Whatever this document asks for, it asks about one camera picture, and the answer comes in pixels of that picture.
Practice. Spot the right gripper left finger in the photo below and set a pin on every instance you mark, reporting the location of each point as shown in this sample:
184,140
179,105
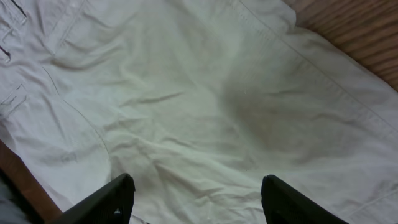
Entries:
111,204

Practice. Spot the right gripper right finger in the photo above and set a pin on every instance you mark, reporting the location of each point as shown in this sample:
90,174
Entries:
282,204

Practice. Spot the beige shorts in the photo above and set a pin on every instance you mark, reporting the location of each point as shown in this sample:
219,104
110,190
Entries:
198,101

